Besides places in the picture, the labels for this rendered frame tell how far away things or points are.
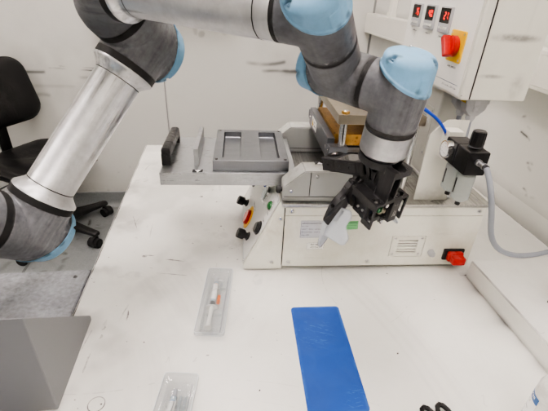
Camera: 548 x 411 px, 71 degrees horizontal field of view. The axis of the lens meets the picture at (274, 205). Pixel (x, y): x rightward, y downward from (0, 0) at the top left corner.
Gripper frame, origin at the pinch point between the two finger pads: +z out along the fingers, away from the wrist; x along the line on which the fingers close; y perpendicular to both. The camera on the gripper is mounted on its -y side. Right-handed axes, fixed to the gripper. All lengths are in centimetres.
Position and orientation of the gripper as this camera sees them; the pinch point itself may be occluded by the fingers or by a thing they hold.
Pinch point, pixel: (348, 232)
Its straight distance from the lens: 76.4
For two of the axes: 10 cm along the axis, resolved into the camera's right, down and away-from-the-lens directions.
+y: 4.9, 6.0, -6.3
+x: 8.7, -2.8, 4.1
